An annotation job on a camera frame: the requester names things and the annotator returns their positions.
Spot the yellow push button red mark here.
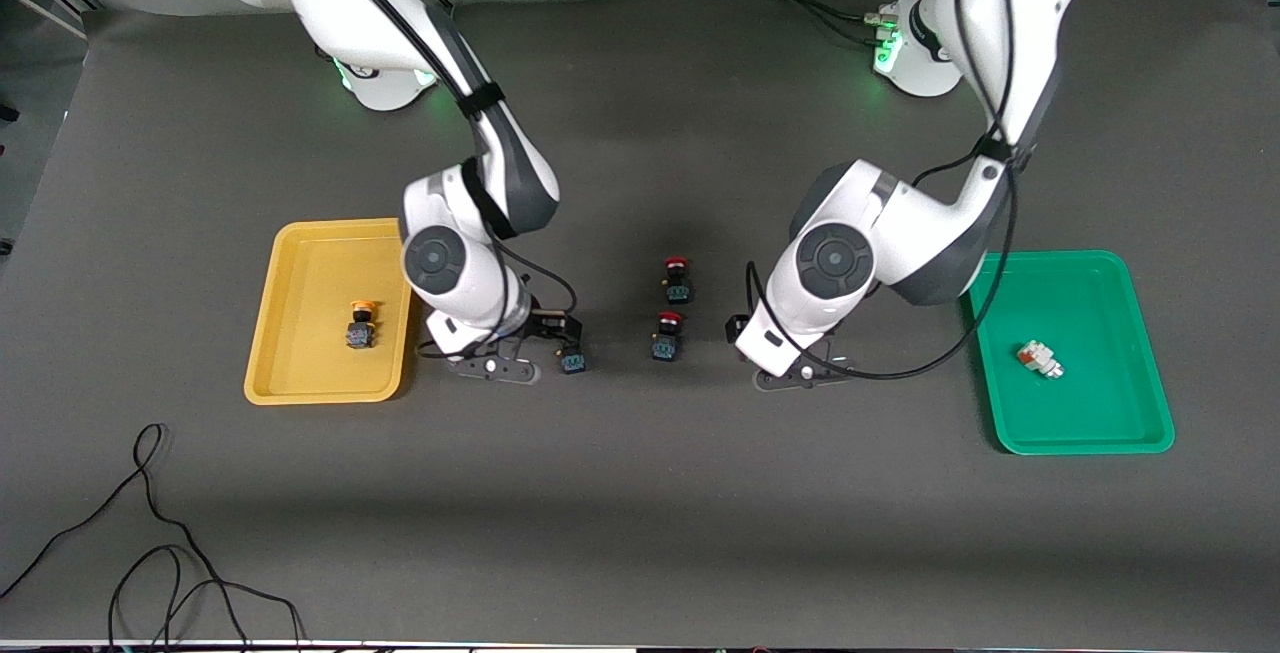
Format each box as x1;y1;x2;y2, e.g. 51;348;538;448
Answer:
343;299;379;352

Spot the loose black table cable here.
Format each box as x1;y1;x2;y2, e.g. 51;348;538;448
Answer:
0;422;306;653

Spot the yellow plastic tray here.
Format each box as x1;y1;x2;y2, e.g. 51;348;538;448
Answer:
243;217;421;406

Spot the red push button switch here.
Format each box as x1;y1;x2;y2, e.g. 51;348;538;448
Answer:
661;255;695;306
650;311;685;363

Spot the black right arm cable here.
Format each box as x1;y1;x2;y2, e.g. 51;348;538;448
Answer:
290;0;581;364

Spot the green plastic tray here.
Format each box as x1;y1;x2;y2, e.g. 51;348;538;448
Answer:
964;250;1177;456

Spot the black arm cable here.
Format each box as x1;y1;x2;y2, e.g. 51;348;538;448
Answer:
290;0;581;364
745;0;1021;381

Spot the white green button orange block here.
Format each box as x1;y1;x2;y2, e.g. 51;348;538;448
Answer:
1016;339;1067;381

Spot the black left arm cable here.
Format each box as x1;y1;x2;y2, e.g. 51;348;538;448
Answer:
745;0;1021;381

